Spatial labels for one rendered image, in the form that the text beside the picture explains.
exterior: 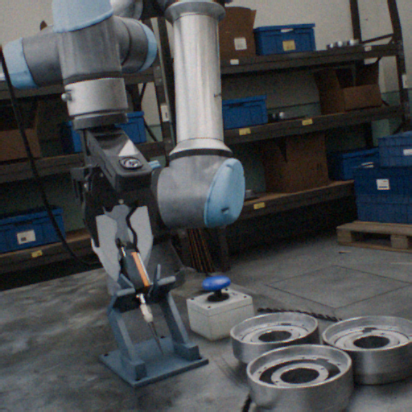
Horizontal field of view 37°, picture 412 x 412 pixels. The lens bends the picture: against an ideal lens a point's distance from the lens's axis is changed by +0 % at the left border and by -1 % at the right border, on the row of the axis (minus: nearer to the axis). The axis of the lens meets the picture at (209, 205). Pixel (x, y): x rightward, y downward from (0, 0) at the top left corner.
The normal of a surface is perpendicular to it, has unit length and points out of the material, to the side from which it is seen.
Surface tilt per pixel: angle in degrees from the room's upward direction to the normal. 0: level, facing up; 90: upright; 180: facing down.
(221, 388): 0
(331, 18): 90
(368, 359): 90
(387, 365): 90
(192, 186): 73
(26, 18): 90
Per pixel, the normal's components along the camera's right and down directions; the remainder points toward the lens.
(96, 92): 0.18, 0.11
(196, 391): -0.14, -0.98
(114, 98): 0.73, 0.00
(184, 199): -0.31, 0.13
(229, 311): 0.44, 0.06
